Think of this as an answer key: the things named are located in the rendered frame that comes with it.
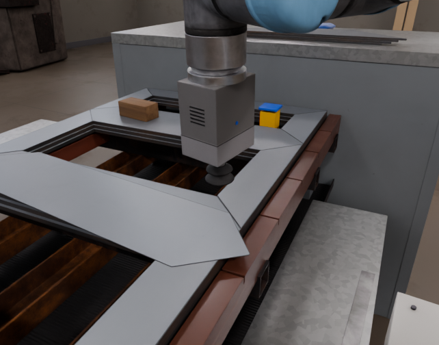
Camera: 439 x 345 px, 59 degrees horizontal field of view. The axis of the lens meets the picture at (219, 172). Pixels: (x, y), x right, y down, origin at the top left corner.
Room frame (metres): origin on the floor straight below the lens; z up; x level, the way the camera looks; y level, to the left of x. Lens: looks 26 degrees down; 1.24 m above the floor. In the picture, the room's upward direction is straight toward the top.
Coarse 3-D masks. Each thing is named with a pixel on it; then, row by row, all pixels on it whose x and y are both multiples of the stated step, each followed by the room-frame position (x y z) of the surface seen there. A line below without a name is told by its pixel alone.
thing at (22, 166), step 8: (24, 160) 0.86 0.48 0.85; (32, 160) 0.86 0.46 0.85; (40, 160) 0.86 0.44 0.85; (48, 160) 0.86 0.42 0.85; (56, 160) 0.86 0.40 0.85; (0, 168) 0.82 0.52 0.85; (8, 168) 0.82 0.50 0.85; (16, 168) 0.82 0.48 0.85; (24, 168) 0.82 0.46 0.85; (32, 168) 0.82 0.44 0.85; (0, 176) 0.78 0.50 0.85; (8, 176) 0.78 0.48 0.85; (16, 176) 0.78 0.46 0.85
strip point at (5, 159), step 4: (36, 152) 0.92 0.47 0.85; (0, 156) 0.89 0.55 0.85; (4, 156) 0.89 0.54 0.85; (8, 156) 0.89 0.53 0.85; (12, 156) 0.89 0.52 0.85; (16, 156) 0.89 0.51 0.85; (20, 156) 0.89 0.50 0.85; (24, 156) 0.89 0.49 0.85; (28, 156) 0.89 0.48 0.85; (0, 160) 0.86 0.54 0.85; (4, 160) 0.86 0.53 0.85; (8, 160) 0.86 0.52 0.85; (12, 160) 0.86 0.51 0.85; (16, 160) 0.86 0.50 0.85; (0, 164) 0.84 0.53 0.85; (4, 164) 0.84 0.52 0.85
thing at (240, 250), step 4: (240, 240) 0.54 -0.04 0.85; (240, 244) 0.52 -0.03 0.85; (244, 244) 0.52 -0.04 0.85; (232, 248) 0.51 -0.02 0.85; (236, 248) 0.51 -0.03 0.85; (240, 248) 0.51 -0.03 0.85; (244, 248) 0.51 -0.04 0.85; (232, 252) 0.50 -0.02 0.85; (236, 252) 0.50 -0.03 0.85; (240, 252) 0.50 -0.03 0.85; (244, 252) 0.50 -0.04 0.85; (248, 252) 0.50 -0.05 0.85; (228, 256) 0.49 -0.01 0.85; (232, 256) 0.49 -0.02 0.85; (236, 256) 0.49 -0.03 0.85; (240, 256) 0.49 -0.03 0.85
